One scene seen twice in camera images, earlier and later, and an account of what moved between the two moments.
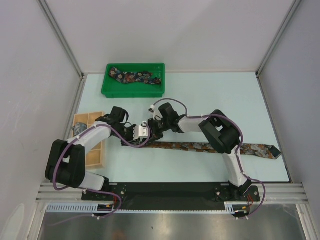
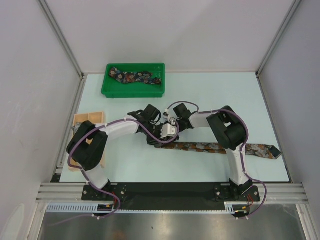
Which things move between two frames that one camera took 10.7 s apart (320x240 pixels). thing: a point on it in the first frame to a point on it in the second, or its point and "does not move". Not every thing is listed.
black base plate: (171, 196) does not move
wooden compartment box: (94, 157) does not move
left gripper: (130, 140) to (153, 142)
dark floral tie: (139, 76) does not move
